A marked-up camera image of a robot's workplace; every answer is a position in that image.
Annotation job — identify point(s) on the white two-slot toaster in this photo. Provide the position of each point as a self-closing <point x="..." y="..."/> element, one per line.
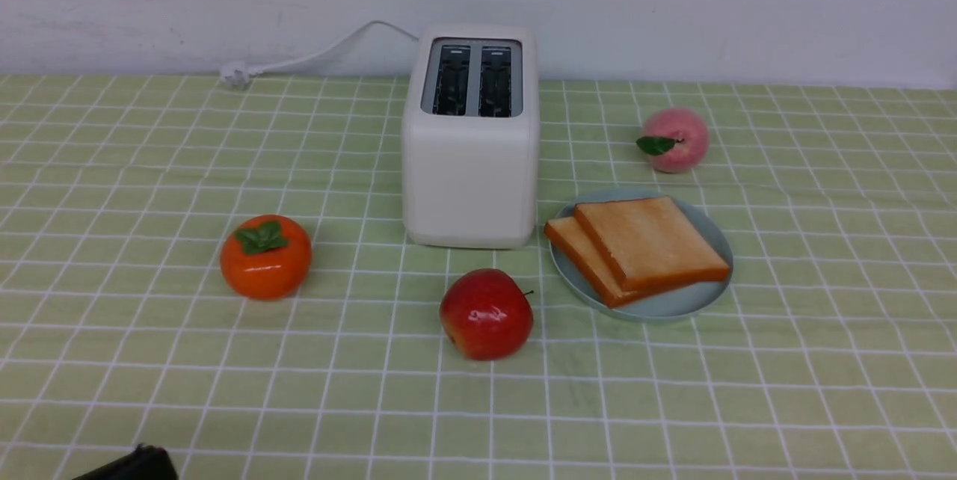
<point x="470" y="136"/>

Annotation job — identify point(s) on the red apple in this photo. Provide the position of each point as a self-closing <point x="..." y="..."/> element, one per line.
<point x="486" y="315"/>

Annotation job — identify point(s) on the light blue round plate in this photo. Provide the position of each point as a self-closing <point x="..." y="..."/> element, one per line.
<point x="679" y="303"/>

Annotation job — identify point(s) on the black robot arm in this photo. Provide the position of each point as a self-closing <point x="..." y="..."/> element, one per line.
<point x="145" y="462"/>

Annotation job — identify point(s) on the pink peach with leaf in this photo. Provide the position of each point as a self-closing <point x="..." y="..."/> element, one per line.
<point x="675" y="140"/>

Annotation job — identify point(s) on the green checkered tablecloth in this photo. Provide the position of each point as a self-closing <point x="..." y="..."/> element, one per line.
<point x="831" y="356"/>

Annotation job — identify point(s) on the toast slice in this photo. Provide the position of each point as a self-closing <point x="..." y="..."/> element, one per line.
<point x="568" y="236"/>
<point x="649" y="246"/>

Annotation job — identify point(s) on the orange persimmon with leaf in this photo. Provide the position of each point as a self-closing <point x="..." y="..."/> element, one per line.
<point x="266" y="258"/>

